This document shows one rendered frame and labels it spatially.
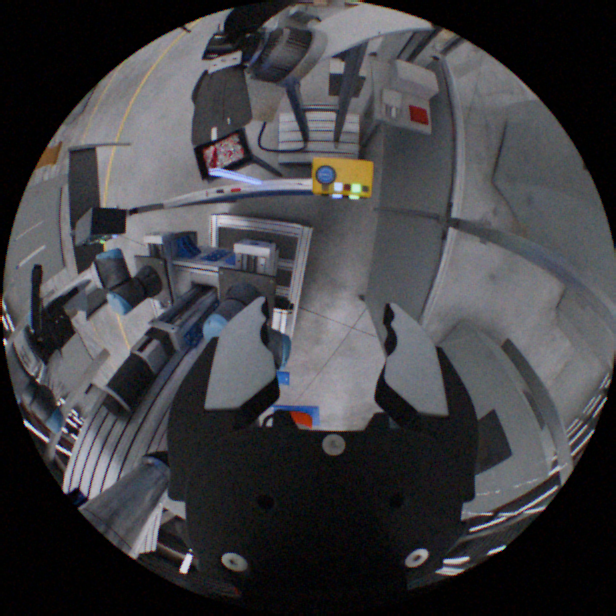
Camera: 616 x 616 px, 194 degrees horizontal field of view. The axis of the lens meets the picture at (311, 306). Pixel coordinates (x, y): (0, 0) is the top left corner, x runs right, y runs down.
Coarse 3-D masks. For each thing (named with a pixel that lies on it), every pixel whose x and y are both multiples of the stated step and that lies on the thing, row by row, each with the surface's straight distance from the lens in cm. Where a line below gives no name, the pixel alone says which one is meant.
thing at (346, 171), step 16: (320, 160) 53; (336, 160) 53; (352, 160) 53; (336, 176) 52; (352, 176) 52; (368, 176) 53; (320, 192) 51; (336, 192) 52; (352, 192) 52; (368, 192) 53
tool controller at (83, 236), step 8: (96, 208) 91; (104, 208) 92; (112, 208) 94; (88, 216) 93; (96, 216) 90; (104, 216) 92; (112, 216) 94; (120, 216) 96; (80, 224) 104; (88, 224) 92; (96, 224) 90; (104, 224) 91; (112, 224) 93; (120, 224) 95; (80, 232) 103; (88, 232) 90; (96, 232) 89; (104, 232) 91; (112, 232) 93; (120, 232) 95; (80, 240) 102; (88, 240) 100
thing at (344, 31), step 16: (336, 16) 80; (352, 16) 73; (368, 16) 68; (384, 16) 64; (400, 16) 61; (336, 32) 69; (352, 32) 64; (368, 32) 59; (384, 32) 56; (400, 32) 55; (336, 48) 62
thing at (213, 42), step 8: (216, 32) 68; (256, 32) 69; (216, 40) 66; (232, 40) 66; (240, 40) 67; (248, 40) 68; (256, 40) 66; (208, 48) 66; (216, 48) 66; (224, 48) 66; (232, 48) 66; (240, 48) 68; (248, 48) 65; (248, 56) 66
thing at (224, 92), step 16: (240, 64) 60; (208, 80) 62; (224, 80) 58; (240, 80) 56; (208, 96) 59; (224, 96) 55; (240, 96) 52; (208, 112) 57; (224, 112) 53; (240, 112) 50; (192, 128) 62; (208, 128) 56; (224, 128) 51; (192, 144) 62
